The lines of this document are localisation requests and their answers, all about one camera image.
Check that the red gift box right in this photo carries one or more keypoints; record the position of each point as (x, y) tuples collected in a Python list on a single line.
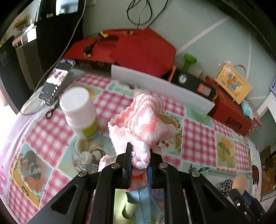
[(228, 112)]

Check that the light green cloth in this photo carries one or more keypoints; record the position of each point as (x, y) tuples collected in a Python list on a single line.
[(129, 209)]

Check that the black monitor cabinet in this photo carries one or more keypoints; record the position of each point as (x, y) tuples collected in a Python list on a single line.
[(28, 58)]

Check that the green dumbbell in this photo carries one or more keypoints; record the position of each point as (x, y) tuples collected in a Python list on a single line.
[(189, 60)]

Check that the black box with gauge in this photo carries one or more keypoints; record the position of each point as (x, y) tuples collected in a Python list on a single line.
[(192, 83)]

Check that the beige makeup sponge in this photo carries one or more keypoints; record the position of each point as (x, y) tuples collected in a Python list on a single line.
[(240, 183)]

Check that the blue wet wipes pack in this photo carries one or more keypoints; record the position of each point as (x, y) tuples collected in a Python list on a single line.
[(247, 110)]

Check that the white pill bottle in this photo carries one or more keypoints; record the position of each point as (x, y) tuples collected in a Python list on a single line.
[(79, 111)]

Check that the wooden picture carry box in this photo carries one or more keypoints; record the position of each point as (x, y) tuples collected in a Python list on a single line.
[(233, 82)]

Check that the red patterned box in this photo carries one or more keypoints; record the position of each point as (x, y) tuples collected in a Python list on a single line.
[(255, 122)]

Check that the red bags pile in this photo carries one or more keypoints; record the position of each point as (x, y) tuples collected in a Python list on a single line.
[(143, 50)]

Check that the pink white fluffy towel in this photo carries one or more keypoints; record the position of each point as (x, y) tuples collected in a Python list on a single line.
[(140, 125)]

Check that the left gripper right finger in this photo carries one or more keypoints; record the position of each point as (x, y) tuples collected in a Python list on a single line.
[(164, 176)]

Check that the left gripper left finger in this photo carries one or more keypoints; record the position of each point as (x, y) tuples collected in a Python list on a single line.
[(103, 185)]

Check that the white board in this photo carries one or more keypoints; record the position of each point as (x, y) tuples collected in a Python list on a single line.
[(162, 87)]

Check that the patterned checkered tablecloth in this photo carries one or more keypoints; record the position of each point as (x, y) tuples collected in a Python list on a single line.
[(38, 158)]

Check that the leopard print scrunchie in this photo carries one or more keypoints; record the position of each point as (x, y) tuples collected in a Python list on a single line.
[(225, 187)]

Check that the blue face mask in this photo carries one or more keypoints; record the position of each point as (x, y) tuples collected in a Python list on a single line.
[(147, 210)]

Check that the smartphone on stand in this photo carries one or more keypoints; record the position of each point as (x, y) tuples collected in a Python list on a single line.
[(55, 81)]

